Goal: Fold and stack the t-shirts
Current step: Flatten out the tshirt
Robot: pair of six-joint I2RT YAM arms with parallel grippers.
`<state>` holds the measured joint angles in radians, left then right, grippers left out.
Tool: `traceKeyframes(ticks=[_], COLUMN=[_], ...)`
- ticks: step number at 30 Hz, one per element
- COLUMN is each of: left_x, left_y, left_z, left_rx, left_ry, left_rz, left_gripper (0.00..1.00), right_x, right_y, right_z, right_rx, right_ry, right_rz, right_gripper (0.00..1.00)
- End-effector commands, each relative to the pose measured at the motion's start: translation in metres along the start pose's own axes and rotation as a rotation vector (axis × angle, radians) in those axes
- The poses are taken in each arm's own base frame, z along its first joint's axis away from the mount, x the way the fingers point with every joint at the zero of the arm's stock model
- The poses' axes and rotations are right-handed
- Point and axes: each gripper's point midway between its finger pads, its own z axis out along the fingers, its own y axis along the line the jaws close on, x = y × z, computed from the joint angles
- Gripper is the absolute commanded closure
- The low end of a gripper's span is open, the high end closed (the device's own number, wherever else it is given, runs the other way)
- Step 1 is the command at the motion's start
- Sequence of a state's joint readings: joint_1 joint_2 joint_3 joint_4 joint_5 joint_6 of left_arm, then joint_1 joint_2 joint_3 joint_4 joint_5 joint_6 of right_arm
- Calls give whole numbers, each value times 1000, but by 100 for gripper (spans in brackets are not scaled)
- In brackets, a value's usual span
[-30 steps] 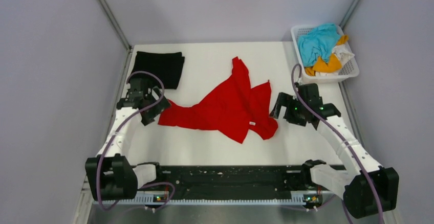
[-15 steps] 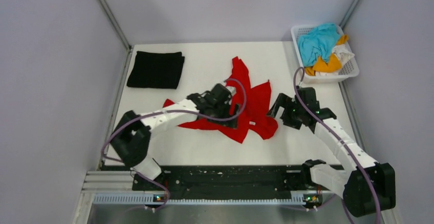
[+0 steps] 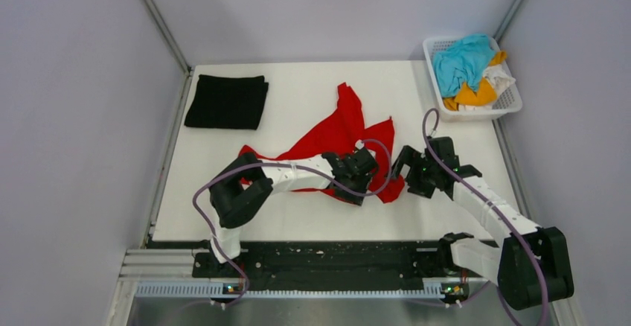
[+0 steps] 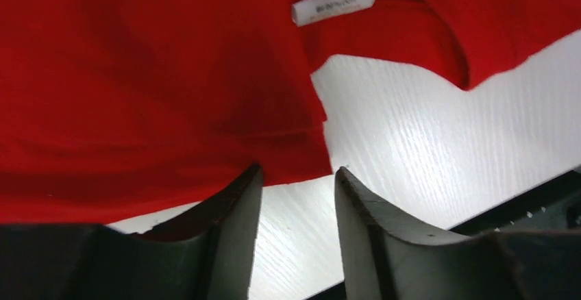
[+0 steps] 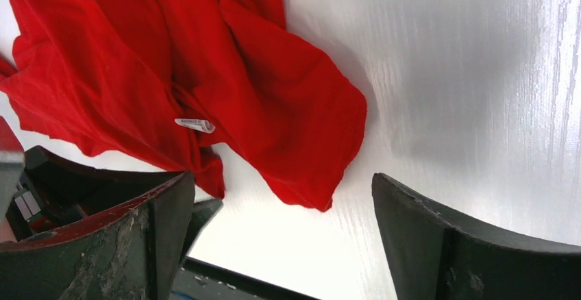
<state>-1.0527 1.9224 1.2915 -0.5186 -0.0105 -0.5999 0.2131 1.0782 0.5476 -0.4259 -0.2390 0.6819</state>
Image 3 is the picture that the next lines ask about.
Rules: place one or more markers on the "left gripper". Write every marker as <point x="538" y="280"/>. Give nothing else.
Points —
<point x="351" y="197"/>

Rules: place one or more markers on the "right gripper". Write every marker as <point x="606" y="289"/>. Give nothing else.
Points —
<point x="409" y="155"/>

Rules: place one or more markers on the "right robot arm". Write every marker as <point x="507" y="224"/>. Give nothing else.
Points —
<point x="527" y="262"/>

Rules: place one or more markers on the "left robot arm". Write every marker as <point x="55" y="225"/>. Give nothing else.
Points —
<point x="240" y="191"/>

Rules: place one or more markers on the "orange t shirt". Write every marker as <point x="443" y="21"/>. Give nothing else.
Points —
<point x="474" y="94"/>

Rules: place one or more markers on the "light blue t shirt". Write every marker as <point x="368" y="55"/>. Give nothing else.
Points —
<point x="464" y="61"/>

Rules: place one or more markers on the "white plastic laundry basket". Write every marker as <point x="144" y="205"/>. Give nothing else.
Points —
<point x="509" y="101"/>

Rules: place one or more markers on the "white t shirt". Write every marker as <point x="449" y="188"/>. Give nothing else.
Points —
<point x="500" y="78"/>

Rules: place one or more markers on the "folded black t shirt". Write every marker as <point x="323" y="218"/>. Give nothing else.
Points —
<point x="227" y="103"/>

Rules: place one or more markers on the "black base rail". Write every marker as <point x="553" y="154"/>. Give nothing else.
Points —
<point x="354" y="266"/>

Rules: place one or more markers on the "aluminium frame rail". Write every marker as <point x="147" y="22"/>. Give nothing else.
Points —
<point x="168" y="272"/>

